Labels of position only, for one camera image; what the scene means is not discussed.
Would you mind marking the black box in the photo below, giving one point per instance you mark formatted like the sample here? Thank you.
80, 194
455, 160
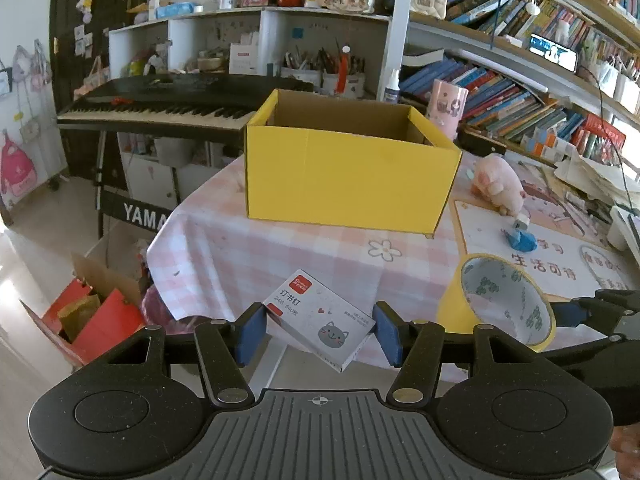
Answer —
482, 142

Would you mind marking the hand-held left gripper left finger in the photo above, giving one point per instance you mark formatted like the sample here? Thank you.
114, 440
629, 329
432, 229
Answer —
252, 332

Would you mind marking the black keyboard stand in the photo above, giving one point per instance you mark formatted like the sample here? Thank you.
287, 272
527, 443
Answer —
140, 212

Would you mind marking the pile of papers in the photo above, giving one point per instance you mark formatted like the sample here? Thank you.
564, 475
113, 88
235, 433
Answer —
595, 170

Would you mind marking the pink plush pig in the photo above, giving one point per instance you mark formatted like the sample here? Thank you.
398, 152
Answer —
495, 177

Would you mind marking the white storage bin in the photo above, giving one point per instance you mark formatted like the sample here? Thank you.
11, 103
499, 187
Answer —
172, 150

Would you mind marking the yellow cardboard box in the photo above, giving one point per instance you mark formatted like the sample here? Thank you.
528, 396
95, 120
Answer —
340, 180

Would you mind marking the white spray bottle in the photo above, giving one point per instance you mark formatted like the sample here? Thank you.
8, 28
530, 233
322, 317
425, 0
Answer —
392, 87

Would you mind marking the white stand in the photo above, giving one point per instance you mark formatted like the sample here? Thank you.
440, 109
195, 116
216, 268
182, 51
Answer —
622, 227

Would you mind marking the pink checked tablecloth desktop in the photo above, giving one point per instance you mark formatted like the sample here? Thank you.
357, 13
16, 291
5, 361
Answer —
300, 250

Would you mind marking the white staples box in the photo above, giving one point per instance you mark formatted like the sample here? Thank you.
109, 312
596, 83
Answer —
320, 325

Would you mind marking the person's right hand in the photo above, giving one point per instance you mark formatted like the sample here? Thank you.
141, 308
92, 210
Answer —
627, 452

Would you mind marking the phone with lit screen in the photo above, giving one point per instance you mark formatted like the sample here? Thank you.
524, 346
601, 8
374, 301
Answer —
552, 52

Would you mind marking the pink cartoon girl mat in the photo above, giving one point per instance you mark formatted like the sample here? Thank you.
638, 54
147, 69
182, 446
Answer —
545, 195

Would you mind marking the white pole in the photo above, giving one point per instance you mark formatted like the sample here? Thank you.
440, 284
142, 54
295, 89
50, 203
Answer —
400, 25

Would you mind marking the yellow tape roll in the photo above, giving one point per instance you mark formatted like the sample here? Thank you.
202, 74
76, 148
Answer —
452, 305

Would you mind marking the wooden bookshelf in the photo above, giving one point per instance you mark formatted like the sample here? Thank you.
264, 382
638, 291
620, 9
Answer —
475, 39

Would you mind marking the red cardboard box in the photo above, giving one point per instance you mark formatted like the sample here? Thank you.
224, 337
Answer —
107, 320

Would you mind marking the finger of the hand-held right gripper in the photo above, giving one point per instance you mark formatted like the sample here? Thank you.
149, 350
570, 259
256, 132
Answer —
580, 349
567, 314

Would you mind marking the white cubby shelf unit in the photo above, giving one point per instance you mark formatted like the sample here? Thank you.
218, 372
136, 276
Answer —
220, 30

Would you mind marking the white pen holder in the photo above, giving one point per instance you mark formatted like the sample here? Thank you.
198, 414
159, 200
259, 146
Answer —
300, 72
342, 80

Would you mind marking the red pen box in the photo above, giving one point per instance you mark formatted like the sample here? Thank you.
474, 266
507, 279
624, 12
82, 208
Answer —
605, 137

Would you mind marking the white desk mat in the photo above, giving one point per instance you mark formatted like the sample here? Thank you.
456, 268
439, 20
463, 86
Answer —
490, 230

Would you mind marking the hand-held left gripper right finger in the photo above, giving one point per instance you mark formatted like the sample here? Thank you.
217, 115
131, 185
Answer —
390, 337

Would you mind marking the white carton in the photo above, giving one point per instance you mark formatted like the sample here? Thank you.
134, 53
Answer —
243, 60

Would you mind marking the small blue object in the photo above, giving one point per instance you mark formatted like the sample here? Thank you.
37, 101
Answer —
520, 240

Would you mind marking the pink cartoon cylinder holder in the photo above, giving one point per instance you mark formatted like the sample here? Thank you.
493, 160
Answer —
447, 110

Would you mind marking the black electronic keyboard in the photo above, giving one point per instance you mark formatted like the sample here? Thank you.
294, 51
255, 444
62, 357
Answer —
150, 92

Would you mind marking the blue tissue pack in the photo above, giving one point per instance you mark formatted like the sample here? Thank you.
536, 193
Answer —
175, 10

